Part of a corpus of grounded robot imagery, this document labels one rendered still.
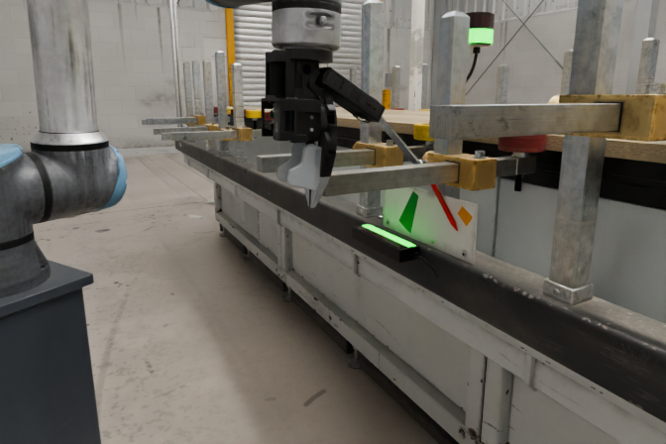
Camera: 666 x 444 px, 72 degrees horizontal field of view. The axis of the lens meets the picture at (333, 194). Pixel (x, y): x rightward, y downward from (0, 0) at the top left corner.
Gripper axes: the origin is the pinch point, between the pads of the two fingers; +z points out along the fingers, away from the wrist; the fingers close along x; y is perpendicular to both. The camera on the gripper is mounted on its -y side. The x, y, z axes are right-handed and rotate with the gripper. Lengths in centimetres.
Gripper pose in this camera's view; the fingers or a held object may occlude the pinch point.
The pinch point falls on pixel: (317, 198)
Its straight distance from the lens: 65.4
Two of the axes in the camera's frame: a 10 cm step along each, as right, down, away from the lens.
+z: -0.3, 9.8, 2.0
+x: 4.7, 1.9, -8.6
